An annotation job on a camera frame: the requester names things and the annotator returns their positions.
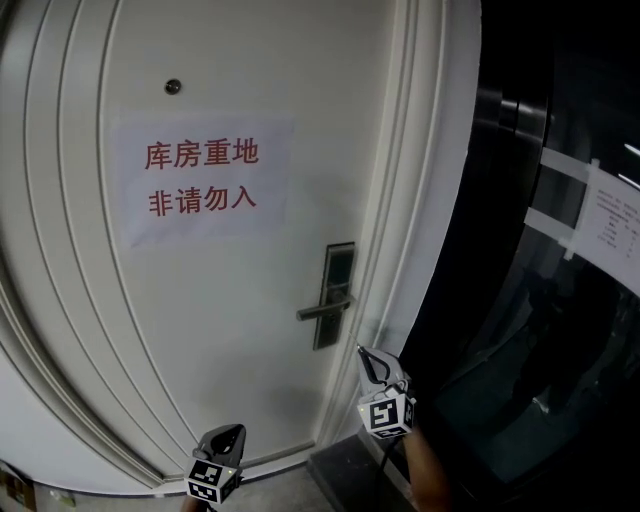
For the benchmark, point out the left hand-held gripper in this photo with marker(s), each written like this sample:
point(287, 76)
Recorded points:
point(212, 482)

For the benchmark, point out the black glass double door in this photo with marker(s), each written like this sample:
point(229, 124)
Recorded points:
point(525, 310)

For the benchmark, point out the brown cardboard box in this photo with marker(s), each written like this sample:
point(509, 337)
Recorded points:
point(15, 490)

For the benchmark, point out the small pale floor item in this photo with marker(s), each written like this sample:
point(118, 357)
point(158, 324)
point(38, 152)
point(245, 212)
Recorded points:
point(62, 497)

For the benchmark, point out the white paper notice red text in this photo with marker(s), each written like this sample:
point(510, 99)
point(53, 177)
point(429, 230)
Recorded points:
point(200, 180)

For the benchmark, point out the taped paper notice small print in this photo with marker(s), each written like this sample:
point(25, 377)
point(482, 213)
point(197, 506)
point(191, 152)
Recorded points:
point(615, 225)

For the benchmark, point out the metal door lock with lever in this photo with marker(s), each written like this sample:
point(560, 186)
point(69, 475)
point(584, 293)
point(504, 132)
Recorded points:
point(335, 270)

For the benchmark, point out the person's right forearm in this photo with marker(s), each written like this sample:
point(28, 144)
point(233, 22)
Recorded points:
point(425, 475)

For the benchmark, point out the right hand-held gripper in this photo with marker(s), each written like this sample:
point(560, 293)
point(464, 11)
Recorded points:
point(387, 412)

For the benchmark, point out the person's left forearm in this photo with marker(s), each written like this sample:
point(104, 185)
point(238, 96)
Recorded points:
point(194, 505)

